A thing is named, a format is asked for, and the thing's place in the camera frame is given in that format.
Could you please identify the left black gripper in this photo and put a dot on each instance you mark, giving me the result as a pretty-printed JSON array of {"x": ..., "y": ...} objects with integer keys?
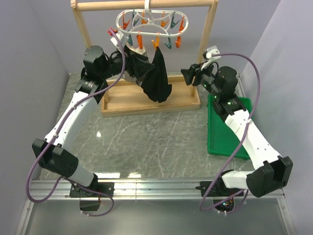
[{"x": 121, "y": 54}]

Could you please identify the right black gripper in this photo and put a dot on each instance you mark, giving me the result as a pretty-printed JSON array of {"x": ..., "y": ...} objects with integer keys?
[{"x": 194, "y": 70}]

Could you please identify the black underwear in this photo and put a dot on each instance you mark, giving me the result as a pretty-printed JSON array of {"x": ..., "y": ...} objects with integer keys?
[{"x": 155, "y": 84}]

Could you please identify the orange clothes peg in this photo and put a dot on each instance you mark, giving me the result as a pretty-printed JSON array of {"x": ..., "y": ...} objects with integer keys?
[{"x": 155, "y": 43}]

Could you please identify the white plastic clip hanger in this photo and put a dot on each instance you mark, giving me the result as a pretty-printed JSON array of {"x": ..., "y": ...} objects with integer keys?
[{"x": 152, "y": 23}]

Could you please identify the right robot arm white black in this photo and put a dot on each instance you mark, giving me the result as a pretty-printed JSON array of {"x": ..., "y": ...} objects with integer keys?
[{"x": 271, "y": 170}]

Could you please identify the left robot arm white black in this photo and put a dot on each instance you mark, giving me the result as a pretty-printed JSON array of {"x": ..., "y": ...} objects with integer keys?
[{"x": 53, "y": 151}]

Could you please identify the grey underwear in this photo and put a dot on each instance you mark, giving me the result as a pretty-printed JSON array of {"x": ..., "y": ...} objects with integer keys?
[{"x": 137, "y": 65}]

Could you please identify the orange peg holding grey underwear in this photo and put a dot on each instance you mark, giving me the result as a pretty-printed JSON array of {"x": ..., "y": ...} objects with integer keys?
[{"x": 140, "y": 41}]

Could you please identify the teal clothes peg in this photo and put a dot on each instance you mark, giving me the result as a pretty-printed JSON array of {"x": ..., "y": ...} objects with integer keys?
[{"x": 168, "y": 44}]

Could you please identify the wooden hanging rack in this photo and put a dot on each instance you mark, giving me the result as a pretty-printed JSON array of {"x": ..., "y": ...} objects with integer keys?
[{"x": 124, "y": 98}]

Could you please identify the green plastic tray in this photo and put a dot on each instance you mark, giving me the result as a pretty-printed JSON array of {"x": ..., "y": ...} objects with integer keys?
[{"x": 221, "y": 141}]

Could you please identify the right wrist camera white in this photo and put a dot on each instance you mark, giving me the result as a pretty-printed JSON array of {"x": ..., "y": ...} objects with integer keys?
[{"x": 210, "y": 55}]

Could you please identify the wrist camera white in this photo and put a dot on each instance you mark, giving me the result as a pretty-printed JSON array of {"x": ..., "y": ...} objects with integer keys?
[
  {"x": 118, "y": 38},
  {"x": 210, "y": 55}
]

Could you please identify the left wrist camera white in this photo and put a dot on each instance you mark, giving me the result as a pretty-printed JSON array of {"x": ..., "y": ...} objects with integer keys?
[{"x": 118, "y": 38}]

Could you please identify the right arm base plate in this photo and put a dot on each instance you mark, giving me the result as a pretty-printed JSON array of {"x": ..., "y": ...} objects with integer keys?
[{"x": 218, "y": 190}]

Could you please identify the aluminium mounting rail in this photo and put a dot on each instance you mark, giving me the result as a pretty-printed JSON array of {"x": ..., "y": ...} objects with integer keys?
[{"x": 137, "y": 189}]

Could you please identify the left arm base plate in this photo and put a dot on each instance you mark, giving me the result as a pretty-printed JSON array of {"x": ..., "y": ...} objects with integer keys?
[{"x": 79, "y": 191}]

